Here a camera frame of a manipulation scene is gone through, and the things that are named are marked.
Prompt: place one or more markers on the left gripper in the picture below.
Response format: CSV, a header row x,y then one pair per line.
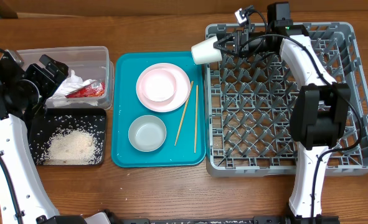
x,y
48,81

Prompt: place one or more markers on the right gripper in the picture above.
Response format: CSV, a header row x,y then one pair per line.
x,y
225,43

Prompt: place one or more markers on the white napkin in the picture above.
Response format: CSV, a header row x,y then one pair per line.
x,y
70,84

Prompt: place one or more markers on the small white cup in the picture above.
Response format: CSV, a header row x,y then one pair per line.
x,y
205,52

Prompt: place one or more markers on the red snack wrapper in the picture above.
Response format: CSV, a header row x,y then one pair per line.
x,y
91,90

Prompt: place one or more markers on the wooden chopstick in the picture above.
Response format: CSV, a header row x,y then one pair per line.
x,y
196,119
183,114

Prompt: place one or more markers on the pink plate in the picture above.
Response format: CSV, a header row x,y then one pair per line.
x,y
179,98

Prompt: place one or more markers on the small pink bowl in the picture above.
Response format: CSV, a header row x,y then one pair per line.
x,y
158,85

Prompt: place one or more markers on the white rice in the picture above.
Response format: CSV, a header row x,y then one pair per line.
x,y
71,146

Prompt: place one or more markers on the grey bowl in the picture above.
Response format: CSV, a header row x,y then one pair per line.
x,y
147,133

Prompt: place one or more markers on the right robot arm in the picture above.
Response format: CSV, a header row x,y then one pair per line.
x,y
319,115

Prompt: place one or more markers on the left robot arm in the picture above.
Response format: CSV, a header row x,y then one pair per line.
x,y
22,96

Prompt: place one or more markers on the clear plastic bin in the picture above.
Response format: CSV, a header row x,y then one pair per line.
x,y
88,62

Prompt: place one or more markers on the black plastic tray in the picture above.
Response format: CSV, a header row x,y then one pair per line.
x,y
99,118

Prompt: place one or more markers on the teal serving tray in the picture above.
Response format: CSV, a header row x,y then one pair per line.
x,y
127,108

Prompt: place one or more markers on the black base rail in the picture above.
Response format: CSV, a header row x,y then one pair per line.
x,y
285,219

